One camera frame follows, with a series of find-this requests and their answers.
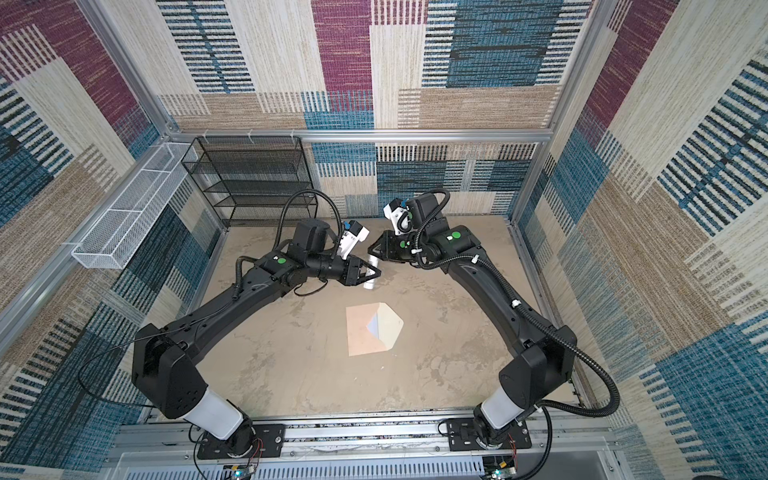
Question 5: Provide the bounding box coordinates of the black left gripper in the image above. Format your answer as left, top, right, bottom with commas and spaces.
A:
307, 254, 381, 289

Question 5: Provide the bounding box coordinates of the white glue stick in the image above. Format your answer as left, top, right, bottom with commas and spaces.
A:
363, 255, 379, 290

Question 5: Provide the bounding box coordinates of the pink envelope with flap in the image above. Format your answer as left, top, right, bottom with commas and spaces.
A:
346, 302, 404, 357

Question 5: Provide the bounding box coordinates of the blue bordered white letter paper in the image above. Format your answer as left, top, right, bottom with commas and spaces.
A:
366, 313, 381, 340

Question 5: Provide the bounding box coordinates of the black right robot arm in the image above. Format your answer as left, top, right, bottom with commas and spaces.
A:
368, 191, 576, 448

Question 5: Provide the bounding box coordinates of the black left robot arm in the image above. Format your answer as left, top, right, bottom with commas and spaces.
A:
131, 218, 381, 458

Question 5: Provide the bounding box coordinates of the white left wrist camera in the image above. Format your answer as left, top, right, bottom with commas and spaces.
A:
337, 220, 370, 260

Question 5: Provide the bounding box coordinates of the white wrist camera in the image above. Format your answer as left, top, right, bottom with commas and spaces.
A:
383, 198, 412, 235
337, 220, 370, 260

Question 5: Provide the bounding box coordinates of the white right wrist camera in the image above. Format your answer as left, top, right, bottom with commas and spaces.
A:
383, 198, 412, 235

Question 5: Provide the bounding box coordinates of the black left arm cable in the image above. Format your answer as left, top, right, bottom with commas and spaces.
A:
76, 189, 346, 480

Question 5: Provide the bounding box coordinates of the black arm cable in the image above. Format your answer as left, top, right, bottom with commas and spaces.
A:
412, 188, 622, 480
76, 189, 346, 480

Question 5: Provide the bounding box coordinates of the black wire shelf rack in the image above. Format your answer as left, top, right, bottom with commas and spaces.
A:
181, 136, 314, 227

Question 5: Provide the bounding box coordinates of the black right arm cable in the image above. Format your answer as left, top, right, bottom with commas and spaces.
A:
412, 188, 622, 480

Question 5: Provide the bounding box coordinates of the white wire mesh basket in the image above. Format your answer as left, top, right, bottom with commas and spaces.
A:
72, 142, 189, 270

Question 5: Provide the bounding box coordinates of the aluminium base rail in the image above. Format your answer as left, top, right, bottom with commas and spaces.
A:
99, 408, 632, 479

